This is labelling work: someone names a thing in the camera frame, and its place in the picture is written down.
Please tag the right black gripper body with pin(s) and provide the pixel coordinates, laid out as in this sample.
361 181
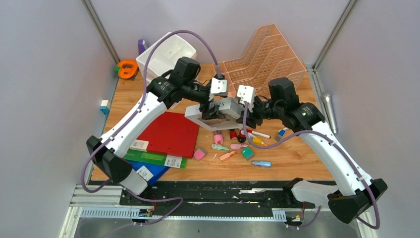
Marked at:
262 110

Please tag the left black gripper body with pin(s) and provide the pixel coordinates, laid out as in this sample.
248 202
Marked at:
204 106

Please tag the white hardcover book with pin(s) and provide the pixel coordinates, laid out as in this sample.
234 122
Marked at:
228 106

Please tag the red folder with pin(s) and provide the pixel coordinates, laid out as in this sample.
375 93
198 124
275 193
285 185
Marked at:
170 134

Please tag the pink plastic file organizer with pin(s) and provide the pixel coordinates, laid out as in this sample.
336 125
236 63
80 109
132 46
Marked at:
268 56

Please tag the green folder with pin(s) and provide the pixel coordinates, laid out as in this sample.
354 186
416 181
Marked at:
157 159

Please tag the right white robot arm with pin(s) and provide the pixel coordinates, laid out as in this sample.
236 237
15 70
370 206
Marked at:
354 191

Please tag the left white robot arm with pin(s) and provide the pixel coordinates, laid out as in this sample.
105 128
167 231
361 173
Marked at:
107 151

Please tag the red cap white marker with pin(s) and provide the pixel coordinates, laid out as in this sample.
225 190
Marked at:
258 133

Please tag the pink highlighter pack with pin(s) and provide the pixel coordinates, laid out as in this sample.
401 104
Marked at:
218 137

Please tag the blue grey eraser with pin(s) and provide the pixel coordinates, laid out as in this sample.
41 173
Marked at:
280 134

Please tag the yellow mini highlighter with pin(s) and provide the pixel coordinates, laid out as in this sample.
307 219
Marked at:
257 142

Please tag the red black stamp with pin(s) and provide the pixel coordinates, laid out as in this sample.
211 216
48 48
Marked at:
233 134

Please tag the green mini highlighter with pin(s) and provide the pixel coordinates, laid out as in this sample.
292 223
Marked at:
220 147

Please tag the red round stamp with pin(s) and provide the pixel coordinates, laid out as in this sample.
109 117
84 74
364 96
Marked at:
241 137

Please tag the pink mini highlighter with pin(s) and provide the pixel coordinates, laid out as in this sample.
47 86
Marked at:
236 146

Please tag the pink eraser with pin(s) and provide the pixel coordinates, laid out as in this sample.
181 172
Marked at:
199 154

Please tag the teal eraser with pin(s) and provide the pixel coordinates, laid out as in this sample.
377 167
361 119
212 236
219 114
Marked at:
247 153

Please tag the orange mini highlighter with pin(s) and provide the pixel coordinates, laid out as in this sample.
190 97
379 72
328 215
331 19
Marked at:
227 155

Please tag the blue mini highlighter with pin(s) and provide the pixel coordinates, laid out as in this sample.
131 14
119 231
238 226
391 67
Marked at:
264 164

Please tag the white plastic drawer unit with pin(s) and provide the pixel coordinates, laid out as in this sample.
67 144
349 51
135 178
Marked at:
167 54

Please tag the blue folder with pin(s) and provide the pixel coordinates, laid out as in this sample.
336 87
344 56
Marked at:
149 172

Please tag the orange tape dispenser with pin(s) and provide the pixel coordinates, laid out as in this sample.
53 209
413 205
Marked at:
126 69

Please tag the blue white small block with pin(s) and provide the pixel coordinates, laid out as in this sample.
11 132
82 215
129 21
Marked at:
105 107

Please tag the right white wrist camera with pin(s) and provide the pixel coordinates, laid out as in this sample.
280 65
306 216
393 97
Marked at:
246 95

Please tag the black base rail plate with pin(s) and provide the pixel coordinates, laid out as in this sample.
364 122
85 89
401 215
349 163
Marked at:
223 198

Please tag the purple object at wall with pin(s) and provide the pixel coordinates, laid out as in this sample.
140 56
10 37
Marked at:
142 46

